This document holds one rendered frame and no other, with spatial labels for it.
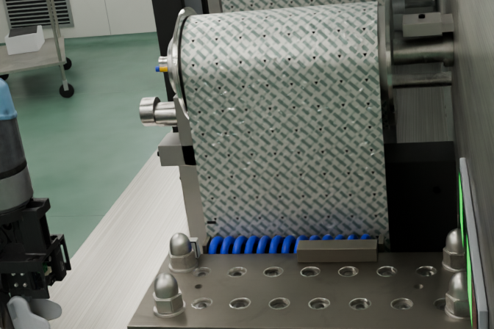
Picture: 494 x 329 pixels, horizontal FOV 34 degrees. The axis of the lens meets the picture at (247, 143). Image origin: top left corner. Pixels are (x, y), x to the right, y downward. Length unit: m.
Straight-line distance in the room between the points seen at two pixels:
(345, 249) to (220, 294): 0.16
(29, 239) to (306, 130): 0.36
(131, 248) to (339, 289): 0.53
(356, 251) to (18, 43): 5.18
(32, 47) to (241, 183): 5.05
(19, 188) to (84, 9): 6.21
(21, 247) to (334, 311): 0.39
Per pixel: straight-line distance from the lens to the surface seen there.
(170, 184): 1.58
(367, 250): 0.96
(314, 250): 0.97
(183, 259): 0.99
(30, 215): 0.99
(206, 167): 1.01
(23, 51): 6.03
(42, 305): 1.10
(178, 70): 0.97
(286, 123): 0.97
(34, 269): 1.00
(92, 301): 1.24
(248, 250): 1.01
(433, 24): 0.96
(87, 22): 7.19
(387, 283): 0.93
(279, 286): 0.94
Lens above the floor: 1.51
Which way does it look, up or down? 21 degrees down
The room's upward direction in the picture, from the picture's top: 7 degrees counter-clockwise
